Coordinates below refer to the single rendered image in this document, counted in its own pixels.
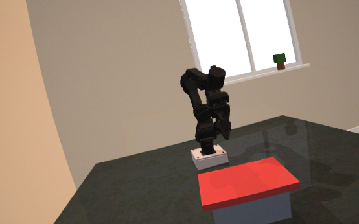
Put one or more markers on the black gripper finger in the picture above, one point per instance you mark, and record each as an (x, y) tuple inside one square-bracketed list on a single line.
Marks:
[(223, 113), (225, 134)]

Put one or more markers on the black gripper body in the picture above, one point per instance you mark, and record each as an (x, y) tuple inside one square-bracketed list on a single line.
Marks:
[(216, 100)]

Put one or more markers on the red lid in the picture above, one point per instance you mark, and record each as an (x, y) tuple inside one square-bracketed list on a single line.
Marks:
[(245, 183)]

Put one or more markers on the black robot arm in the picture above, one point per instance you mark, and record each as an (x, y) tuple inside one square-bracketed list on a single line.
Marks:
[(190, 81)]

